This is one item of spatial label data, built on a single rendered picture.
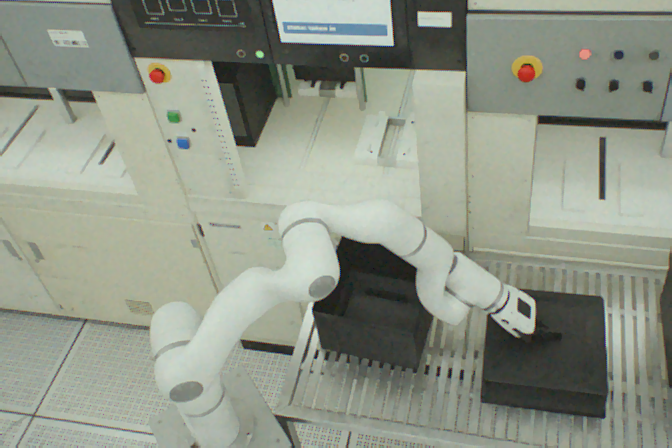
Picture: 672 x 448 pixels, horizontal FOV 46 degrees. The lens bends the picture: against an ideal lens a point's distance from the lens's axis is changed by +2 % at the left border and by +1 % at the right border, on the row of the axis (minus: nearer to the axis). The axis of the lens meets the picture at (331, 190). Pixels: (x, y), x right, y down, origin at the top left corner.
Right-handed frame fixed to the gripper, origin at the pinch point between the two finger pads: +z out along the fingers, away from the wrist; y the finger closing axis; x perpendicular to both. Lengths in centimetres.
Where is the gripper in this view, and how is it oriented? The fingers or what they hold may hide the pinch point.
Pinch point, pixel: (541, 330)
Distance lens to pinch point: 203.5
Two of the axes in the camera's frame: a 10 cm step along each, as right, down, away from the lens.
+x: -5.9, 4.5, 6.7
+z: 7.8, 5.3, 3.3
